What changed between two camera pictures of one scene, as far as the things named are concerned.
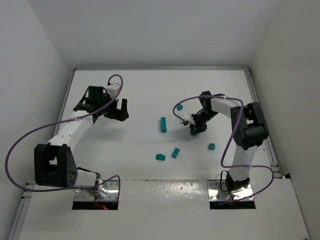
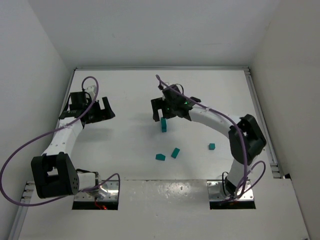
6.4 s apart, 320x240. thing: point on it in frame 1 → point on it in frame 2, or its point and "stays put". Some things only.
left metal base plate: [85, 195] stays put
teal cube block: [211, 146] stays put
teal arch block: [163, 126] stays put
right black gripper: [199, 124] → [159, 104]
